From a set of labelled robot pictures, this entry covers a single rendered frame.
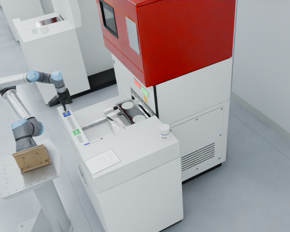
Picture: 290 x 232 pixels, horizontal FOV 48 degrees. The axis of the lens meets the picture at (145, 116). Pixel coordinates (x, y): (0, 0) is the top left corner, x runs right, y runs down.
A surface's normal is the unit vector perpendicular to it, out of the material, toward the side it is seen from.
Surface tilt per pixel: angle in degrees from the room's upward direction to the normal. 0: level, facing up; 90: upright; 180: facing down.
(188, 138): 90
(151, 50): 90
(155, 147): 0
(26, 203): 0
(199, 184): 0
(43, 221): 90
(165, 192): 90
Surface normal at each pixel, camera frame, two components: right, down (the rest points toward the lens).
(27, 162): 0.36, 0.54
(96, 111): -0.11, -0.78
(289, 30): -0.89, 0.35
